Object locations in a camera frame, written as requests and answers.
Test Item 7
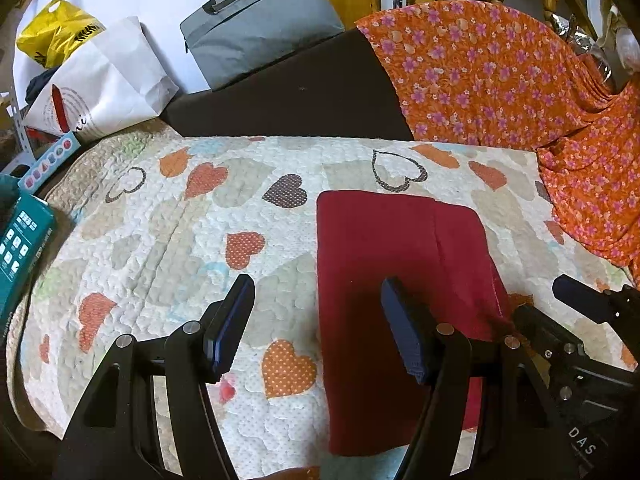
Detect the maroon red garment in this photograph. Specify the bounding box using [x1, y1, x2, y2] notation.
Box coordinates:
[317, 191, 511, 457]

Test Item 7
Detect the heart patterned white quilt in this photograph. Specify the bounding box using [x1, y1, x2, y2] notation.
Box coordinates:
[6, 119, 634, 479]

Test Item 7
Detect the teal cardboard box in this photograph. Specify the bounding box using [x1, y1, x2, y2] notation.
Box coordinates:
[0, 174, 55, 335]

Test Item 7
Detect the orange floral fabric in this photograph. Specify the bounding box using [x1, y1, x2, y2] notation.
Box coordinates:
[357, 0, 639, 274]

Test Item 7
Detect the light blue patterned box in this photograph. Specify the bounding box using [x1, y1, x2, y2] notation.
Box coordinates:
[17, 131, 80, 194]

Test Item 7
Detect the black mattress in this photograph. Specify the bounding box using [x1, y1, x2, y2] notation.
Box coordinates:
[160, 29, 412, 141]

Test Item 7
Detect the yellow plastic bag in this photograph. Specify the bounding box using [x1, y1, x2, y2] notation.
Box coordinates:
[16, 0, 105, 68]

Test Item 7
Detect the grey laptop bag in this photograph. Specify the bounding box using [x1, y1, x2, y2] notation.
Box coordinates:
[180, 0, 345, 90]

